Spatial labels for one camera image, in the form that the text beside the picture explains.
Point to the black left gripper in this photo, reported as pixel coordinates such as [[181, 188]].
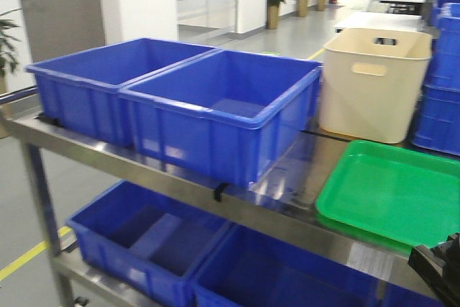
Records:
[[439, 268]]

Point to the green plastic tray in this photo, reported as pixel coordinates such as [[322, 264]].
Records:
[[397, 194]]

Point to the stack of blue crates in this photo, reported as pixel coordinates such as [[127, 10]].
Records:
[[437, 124]]

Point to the steel cart with shelves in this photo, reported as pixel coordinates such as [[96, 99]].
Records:
[[281, 206]]

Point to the blue bin lower shelf right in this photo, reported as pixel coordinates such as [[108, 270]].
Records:
[[248, 268]]

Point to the blue bin shelf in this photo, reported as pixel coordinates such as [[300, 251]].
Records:
[[81, 90], [229, 115], [148, 240], [248, 268]]

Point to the beige plastic basket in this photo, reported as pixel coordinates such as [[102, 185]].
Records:
[[372, 79]]

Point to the blue bin top shelf right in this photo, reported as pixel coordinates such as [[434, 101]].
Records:
[[229, 115]]

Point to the blue bin lower shelf left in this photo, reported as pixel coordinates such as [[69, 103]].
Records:
[[148, 240]]

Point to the blue bin top shelf left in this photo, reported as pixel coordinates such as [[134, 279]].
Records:
[[81, 90]]

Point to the grey door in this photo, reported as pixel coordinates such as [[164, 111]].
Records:
[[60, 27]]

